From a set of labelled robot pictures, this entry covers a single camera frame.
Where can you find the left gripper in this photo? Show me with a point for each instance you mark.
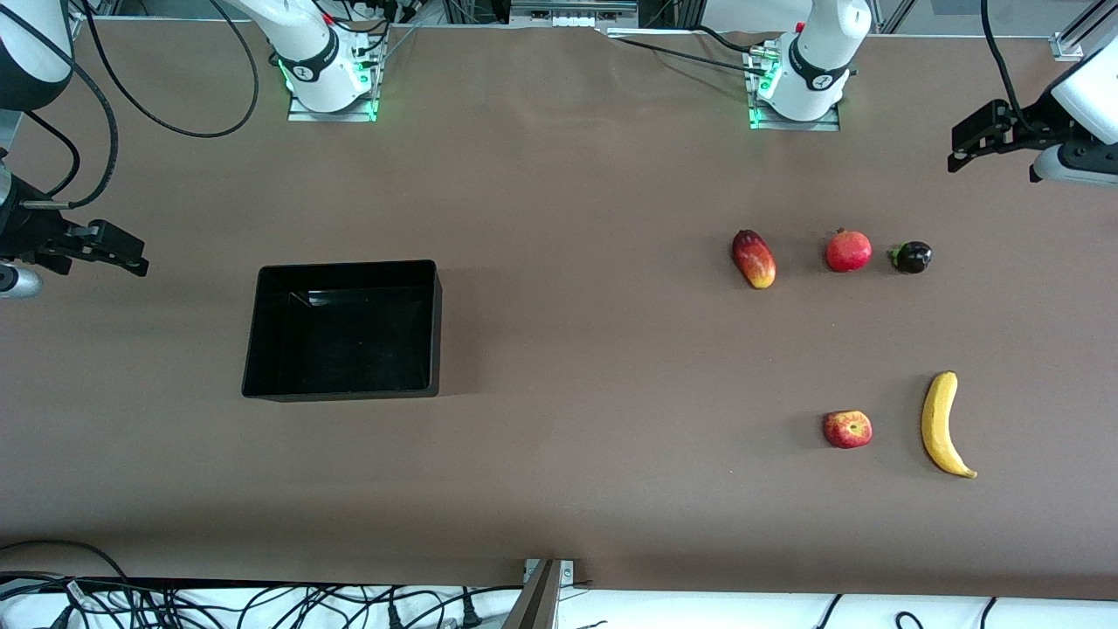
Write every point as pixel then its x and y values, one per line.
pixel 1037 127

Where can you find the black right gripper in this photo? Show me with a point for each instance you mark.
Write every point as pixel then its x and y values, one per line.
pixel 26 231

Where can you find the yellow banana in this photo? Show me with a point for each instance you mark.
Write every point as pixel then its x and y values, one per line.
pixel 936 428

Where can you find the dark purple eggplant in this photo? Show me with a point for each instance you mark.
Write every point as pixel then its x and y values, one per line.
pixel 913 259

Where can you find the red apple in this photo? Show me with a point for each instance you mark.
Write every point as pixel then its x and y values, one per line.
pixel 847 430

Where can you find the silver frame rail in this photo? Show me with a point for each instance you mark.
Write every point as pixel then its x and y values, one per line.
pixel 572 9

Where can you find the black plastic box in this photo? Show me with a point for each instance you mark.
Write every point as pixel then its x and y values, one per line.
pixel 345 336

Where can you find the small metal corner bracket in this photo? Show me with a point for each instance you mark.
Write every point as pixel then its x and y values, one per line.
pixel 568 572

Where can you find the aluminium profile post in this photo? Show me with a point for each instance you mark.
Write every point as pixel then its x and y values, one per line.
pixel 534 603

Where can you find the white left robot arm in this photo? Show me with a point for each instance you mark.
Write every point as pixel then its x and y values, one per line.
pixel 812 87

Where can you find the red pomegranate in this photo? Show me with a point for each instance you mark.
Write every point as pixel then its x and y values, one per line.
pixel 849 251

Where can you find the red yellow mango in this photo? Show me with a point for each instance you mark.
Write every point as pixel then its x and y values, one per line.
pixel 754 259

